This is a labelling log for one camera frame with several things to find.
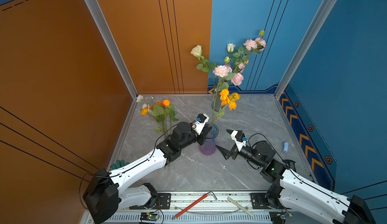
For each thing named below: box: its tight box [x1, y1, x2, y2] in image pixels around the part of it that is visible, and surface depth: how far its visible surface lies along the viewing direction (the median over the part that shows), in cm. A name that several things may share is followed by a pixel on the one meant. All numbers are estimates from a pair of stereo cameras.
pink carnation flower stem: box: [212, 63, 233, 91], surface depth 70 cm
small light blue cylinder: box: [281, 141, 290, 154], surface depth 91 cm
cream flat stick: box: [226, 196, 254, 217], surface depth 74 cm
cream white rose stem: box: [190, 44, 217, 87], surface depth 91 cm
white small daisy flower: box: [136, 94, 144, 103], surface depth 111 cm
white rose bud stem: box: [226, 42, 236, 58], surface depth 93 cm
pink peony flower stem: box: [234, 29, 267, 72], surface depth 86 cm
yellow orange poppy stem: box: [209, 92, 241, 128], surface depth 70 cm
